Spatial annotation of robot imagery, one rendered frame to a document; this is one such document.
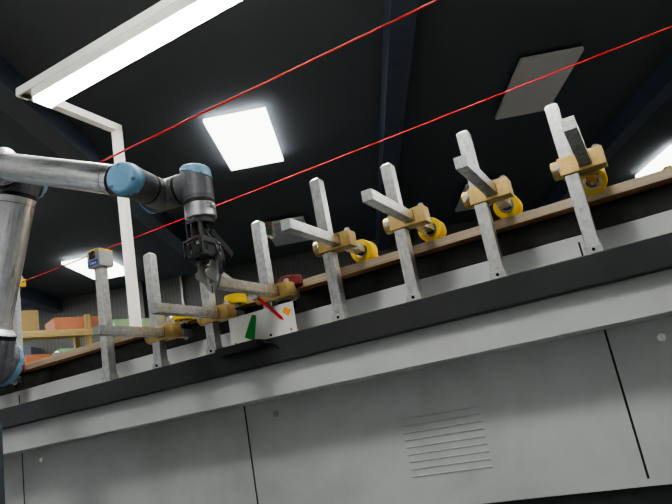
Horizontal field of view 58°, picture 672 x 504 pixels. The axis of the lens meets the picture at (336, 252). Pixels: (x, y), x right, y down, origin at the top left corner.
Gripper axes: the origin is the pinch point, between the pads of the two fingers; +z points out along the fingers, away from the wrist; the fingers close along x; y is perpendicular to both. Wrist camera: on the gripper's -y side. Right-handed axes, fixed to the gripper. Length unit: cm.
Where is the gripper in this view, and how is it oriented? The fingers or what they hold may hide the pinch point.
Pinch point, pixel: (214, 288)
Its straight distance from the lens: 175.2
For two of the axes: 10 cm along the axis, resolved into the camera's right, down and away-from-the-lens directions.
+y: -4.8, -1.5, -8.7
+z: 1.7, 9.5, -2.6
